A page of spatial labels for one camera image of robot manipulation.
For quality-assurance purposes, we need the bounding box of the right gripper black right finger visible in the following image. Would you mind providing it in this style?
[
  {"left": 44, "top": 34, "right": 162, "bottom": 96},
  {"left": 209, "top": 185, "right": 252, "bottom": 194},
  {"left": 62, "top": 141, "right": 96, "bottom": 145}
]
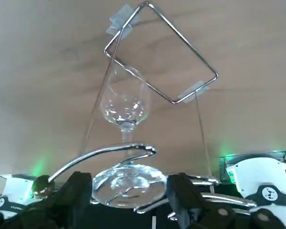
[{"left": 166, "top": 172, "right": 286, "bottom": 229}]

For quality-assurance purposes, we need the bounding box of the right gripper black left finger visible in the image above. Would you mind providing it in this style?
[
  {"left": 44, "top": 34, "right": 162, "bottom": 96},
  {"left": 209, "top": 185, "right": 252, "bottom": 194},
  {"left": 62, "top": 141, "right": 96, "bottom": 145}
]
[{"left": 0, "top": 170, "right": 93, "bottom": 229}]

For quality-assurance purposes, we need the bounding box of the clear glass goblet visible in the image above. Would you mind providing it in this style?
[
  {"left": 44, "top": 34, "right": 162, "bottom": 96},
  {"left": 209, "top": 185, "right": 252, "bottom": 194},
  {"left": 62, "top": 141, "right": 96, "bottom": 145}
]
[{"left": 92, "top": 64, "right": 169, "bottom": 210}]

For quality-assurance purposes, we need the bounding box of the clear tape piece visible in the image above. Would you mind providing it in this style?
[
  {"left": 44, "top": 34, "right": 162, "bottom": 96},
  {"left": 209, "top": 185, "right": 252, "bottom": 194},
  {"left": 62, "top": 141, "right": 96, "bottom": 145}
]
[
  {"left": 105, "top": 3, "right": 134, "bottom": 40},
  {"left": 177, "top": 81, "right": 211, "bottom": 105}
]

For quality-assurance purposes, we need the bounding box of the chrome wire goblet holder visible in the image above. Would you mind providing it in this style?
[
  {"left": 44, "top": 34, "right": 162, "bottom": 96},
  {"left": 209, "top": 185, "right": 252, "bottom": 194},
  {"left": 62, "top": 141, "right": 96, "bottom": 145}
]
[{"left": 32, "top": 1, "right": 258, "bottom": 214}]

